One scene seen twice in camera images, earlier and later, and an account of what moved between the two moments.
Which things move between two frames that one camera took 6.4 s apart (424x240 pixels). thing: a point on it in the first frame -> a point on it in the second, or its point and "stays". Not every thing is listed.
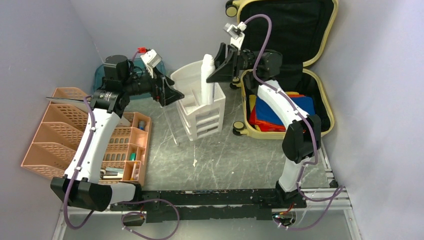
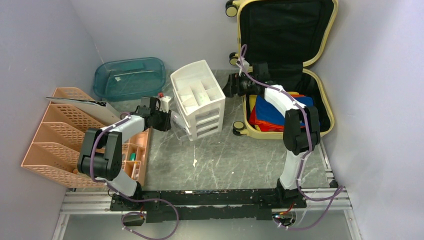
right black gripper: [225, 67] -> [233, 87]
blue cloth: [264, 114] stays
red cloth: [261, 125] stays
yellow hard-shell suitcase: [278, 37] stays
